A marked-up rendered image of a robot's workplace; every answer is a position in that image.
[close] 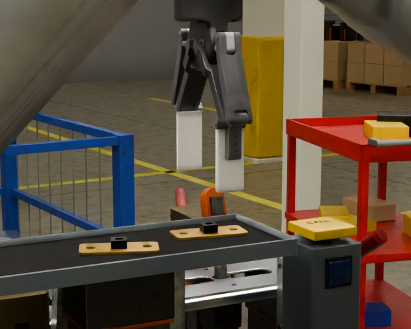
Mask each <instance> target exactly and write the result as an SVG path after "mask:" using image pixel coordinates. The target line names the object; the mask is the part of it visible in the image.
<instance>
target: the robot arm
mask: <svg viewBox="0 0 411 329"><path fill-rule="evenodd" d="M137 1H138V0H0V155H1V154H2V153H3V152H4V151H5V150H6V149H7V148H8V147H9V146H10V144H11V143H12V142H13V141H14V140H15V139H16V137H17V136H18V135H19V134H20V133H21V132H22V131H23V130H24V129H25V128H26V126H27V125H28V124H29V123H30V122H31V120H32V119H33V118H34V117H35V116H36V115H37V114H38V113H39V112H40V111H41V110H42V108H43V107H44V106H45V105H46V104H47V102H48V101H49V100H50V99H51V98H52V97H53V96H54V95H55V94H56V93H57V91H58V90H59V89H60V88H61V87H62V86H63V84H64V83H65V82H66V81H67V80H68V79H69V78H70V77H71V76H72V75H73V73H74V72H75V71H76V70H77V69H78V67H79V66H80V65H81V64H82V63H83V62H84V61H85V60H86V59H87V58H88V56H89V55H90V54H91V53H92V52H93V50H94V49H95V48H96V47H97V46H98V45H99V44H100V43H101V42H102V41H103V40H104V38H105V37H106V36H107V35H108V34H109V32H110V31H111V30H112V29H113V28H114V27H115V26H116V25H117V24H118V23H119V21H120V20H121V19H122V18H123V17H124V16H125V14H126V13H127V12H128V11H129V10H130V9H131V8H132V7H133V6H134V5H135V3H136V2H137ZM318 1H319V2H321V3H322V4H323V5H325V6H326V7H327V8H328V9H330V10H331V11H333V12H334V13H335V14H337V15H338V16H339V17H340V18H341V19H342V20H343V21H344V22H345V23H346V24H347V25H348V26H349V27H351V28H352V29H353V30H354V31H356V32H358V33H359V34H360V35H362V36H363V37H365V38H366V39H367V40H369V41H371V42H372V43H373V44H375V45H377V46H378V47H380V48H381V49H383V50H385V51H387V52H388V53H390V54H392V55H394V56H396V57H398V58H400V59H402V60H404V61H405V62H407V63H410V64H411V0H318ZM242 17H243V0H174V19H175V20H176V21H177V22H190V27H189V29H180V30H179V48H178V53H177V61H176V66H175V74H174V83H173V88H172V96H171V104H172V105H175V109H176V112H177V113H176V119H177V170H178V171H185V170H201V169H202V112H203V111H204V109H203V107H202V105H201V102H200V100H201V98H202V93H203V91H204V87H205V84H206V80H207V78H208V80H209V85H210V88H211V92H212V95H213V100H214V103H215V107H216V110H217V115H218V118H219V120H218V121H217V122H216V124H215V126H214V128H215V191H216V192H217V193H229V192H238V191H243V190H244V128H245V126H246V124H252V121H253V119H252V110H251V103H250V99H249V91H248V87H247V80H246V76H245V68H244V64H243V57H242V49H241V33H240V32H229V30H228V23H229V22H239V21H241V19H242ZM202 109H203V110H202Z"/></svg>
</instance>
